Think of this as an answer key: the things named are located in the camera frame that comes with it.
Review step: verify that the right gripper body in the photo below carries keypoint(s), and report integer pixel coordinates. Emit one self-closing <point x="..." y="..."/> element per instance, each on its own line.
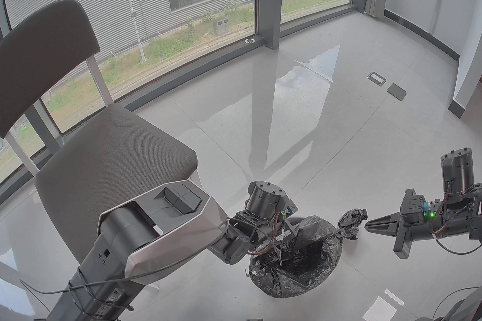
<point x="401" y="244"/>

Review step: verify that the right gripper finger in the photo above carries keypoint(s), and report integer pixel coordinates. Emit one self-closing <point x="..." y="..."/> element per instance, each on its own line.
<point x="389" y="220"/>
<point x="389" y="229"/>

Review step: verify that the black plastic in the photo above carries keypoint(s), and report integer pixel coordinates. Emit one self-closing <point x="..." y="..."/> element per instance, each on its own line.
<point x="352" y="223"/>

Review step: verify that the black plastic bag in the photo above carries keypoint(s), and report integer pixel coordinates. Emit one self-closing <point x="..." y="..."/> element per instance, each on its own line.
<point x="286" y="274"/>

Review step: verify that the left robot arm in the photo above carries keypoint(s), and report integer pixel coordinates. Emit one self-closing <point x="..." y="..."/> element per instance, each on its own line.
<point x="169" y="236"/>

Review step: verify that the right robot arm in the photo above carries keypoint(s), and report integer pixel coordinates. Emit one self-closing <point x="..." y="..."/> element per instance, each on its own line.
<point x="457" y="169"/>

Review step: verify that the grey chair with white legs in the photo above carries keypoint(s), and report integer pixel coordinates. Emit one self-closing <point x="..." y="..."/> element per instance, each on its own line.
<point x="113" y="146"/>

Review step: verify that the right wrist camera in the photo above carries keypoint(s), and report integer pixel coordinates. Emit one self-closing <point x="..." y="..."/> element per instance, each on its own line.
<point x="412" y="208"/>

